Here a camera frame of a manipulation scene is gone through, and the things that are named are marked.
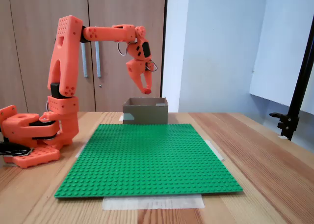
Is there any open cardboard box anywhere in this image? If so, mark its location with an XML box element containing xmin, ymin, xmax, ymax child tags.
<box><xmin>122</xmin><ymin>97</ymin><xmax>169</xmax><ymax>124</ymax></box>

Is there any green lego baseplate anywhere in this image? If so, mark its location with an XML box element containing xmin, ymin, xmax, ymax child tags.
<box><xmin>54</xmin><ymin>123</ymin><xmax>244</xmax><ymax>199</ymax></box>

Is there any brown wooden cabinet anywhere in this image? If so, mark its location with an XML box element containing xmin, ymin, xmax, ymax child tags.
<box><xmin>0</xmin><ymin>0</ymin><xmax>169</xmax><ymax>113</ymax></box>

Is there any wide masking tape strip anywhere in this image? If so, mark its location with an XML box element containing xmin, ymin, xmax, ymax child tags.
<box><xmin>102</xmin><ymin>194</ymin><xmax>206</xmax><ymax>211</ymax></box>

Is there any black base clamp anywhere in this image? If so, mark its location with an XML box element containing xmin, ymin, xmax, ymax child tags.
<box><xmin>0</xmin><ymin>141</ymin><xmax>34</xmax><ymax>158</ymax></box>

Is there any silver cabinet door handle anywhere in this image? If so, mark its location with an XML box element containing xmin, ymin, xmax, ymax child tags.
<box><xmin>95</xmin><ymin>41</ymin><xmax>102</xmax><ymax>78</ymax></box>
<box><xmin>81</xmin><ymin>42</ymin><xmax>89</xmax><ymax>78</ymax></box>

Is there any white wall panel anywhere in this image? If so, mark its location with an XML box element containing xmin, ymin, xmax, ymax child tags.
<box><xmin>249</xmin><ymin>0</ymin><xmax>314</xmax><ymax>115</ymax></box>

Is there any black camera stand with clamp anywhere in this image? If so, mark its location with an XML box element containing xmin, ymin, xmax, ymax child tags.
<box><xmin>269</xmin><ymin>22</ymin><xmax>314</xmax><ymax>141</ymax></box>

